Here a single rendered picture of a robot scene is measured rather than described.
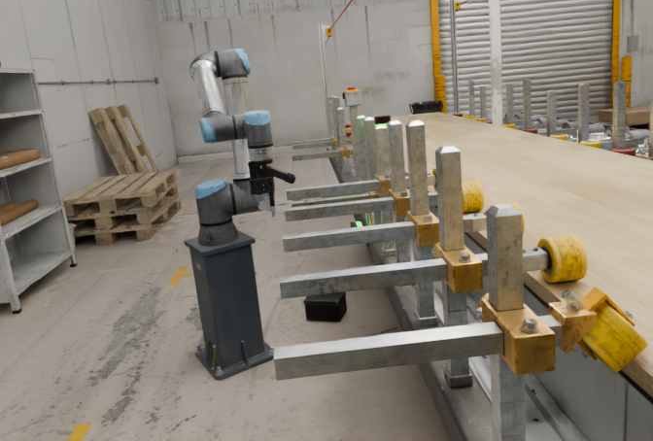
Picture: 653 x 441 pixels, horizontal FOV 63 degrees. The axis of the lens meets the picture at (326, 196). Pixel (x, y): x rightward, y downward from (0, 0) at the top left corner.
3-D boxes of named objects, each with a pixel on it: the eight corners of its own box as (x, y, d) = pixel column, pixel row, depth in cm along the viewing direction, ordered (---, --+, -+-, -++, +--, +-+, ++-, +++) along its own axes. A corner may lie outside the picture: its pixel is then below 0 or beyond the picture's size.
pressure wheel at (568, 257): (532, 257, 99) (549, 292, 93) (541, 228, 93) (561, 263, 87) (563, 254, 99) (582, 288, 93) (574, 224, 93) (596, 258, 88)
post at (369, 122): (374, 246, 198) (364, 118, 188) (373, 243, 202) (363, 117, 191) (384, 245, 199) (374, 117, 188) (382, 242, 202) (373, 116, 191)
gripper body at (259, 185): (253, 192, 193) (249, 159, 190) (276, 189, 193) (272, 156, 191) (251, 196, 185) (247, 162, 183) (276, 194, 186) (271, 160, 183)
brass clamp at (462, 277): (450, 293, 88) (449, 265, 87) (430, 266, 101) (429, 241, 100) (487, 289, 88) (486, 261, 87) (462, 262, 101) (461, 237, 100)
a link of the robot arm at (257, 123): (267, 109, 189) (271, 110, 180) (271, 144, 192) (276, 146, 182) (241, 112, 187) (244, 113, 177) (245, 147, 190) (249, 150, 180)
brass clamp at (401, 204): (395, 217, 137) (394, 198, 136) (386, 205, 150) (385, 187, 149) (418, 215, 137) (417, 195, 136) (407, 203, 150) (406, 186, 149)
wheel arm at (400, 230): (284, 253, 114) (282, 237, 113) (284, 248, 118) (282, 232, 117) (510, 227, 116) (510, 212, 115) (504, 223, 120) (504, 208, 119)
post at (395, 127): (400, 291, 149) (389, 121, 139) (397, 288, 153) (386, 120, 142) (412, 290, 149) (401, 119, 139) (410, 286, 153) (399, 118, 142)
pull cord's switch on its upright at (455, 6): (458, 135, 445) (452, -4, 421) (453, 133, 460) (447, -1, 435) (467, 134, 446) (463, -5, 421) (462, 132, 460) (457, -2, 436)
